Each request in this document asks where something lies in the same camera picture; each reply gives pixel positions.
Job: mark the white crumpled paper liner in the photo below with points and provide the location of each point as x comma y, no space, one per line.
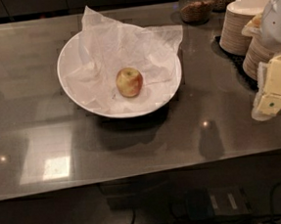
115,50

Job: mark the front stack of paper bowls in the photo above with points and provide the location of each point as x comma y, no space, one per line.
256,54

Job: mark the glass jar with brown grains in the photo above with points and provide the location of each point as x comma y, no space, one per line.
195,11

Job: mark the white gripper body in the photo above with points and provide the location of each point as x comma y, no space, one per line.
276,23

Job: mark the white bowl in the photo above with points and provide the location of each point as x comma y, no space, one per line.
69,63

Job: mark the dark box on floor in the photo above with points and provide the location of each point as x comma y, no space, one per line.
216,203

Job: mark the black mat under bowl stacks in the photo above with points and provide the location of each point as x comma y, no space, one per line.
237,63

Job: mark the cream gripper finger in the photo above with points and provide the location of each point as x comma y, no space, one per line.
267,103
252,28

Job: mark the red yellow apple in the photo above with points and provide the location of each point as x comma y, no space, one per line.
129,82

